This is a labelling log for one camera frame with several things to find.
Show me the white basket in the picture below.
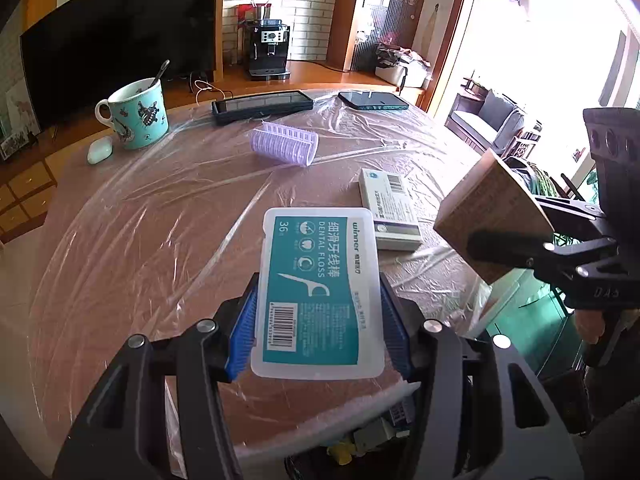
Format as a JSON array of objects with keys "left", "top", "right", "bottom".
[{"left": 375, "top": 42, "right": 433, "bottom": 89}]

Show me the teal patterned mug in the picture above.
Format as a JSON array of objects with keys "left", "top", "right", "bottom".
[{"left": 95, "top": 78, "right": 170, "bottom": 151}]

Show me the metal spoon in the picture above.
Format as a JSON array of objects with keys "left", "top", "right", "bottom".
[{"left": 149, "top": 59, "right": 171, "bottom": 90}]

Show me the white cable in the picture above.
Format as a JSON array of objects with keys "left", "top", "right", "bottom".
[{"left": 190, "top": 79, "right": 236, "bottom": 106}]

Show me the white barcode box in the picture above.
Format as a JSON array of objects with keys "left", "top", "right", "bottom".
[{"left": 390, "top": 402, "right": 416, "bottom": 429}]

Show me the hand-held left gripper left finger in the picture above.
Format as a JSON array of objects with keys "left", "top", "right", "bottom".
[{"left": 52, "top": 287, "right": 261, "bottom": 480}]

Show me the black phone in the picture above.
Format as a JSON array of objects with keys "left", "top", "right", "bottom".
[{"left": 337, "top": 91, "right": 410, "bottom": 111}]

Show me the white medicine box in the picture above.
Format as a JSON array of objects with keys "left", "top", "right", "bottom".
[{"left": 358, "top": 167, "right": 423, "bottom": 252}]

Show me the wooden block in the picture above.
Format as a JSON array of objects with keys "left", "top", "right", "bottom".
[{"left": 433, "top": 149, "right": 556, "bottom": 286}]

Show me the teal dental floss box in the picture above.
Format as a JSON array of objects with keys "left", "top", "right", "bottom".
[{"left": 250, "top": 206, "right": 387, "bottom": 380}]

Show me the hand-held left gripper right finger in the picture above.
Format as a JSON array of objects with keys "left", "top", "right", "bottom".
[{"left": 380, "top": 274, "right": 584, "bottom": 480}]

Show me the purple hair roller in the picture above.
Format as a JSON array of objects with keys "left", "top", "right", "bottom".
[{"left": 250, "top": 121, "right": 320, "bottom": 168}]

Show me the white earbuds case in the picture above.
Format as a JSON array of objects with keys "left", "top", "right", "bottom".
[{"left": 87, "top": 136, "right": 114, "bottom": 165}]

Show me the person's right hand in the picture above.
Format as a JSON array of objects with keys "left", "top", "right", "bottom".
[{"left": 574, "top": 308, "right": 604, "bottom": 347}]

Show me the black flat television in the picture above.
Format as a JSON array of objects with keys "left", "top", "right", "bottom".
[{"left": 20, "top": 0, "right": 221, "bottom": 133}]

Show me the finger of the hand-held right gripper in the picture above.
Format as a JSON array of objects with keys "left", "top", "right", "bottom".
[
  {"left": 467, "top": 230, "right": 621, "bottom": 282},
  {"left": 532, "top": 195, "right": 611, "bottom": 223}
]

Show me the red box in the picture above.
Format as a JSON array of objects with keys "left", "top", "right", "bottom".
[{"left": 237, "top": 2, "right": 273, "bottom": 23}]

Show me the grey sofa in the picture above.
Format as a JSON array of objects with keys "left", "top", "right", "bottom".
[{"left": 447, "top": 89, "right": 526, "bottom": 153}]

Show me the yellow plastic bag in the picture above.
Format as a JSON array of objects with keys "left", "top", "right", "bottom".
[{"left": 327, "top": 440, "right": 359, "bottom": 464}]

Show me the animal picture card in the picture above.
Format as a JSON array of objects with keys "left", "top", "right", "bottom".
[{"left": 4, "top": 82, "right": 41, "bottom": 133}]

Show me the black coffee machine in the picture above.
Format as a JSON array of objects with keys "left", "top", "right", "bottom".
[{"left": 239, "top": 19, "right": 292, "bottom": 82}]

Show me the black waste bin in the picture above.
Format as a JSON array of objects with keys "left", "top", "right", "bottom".
[{"left": 285, "top": 385, "right": 426, "bottom": 480}]

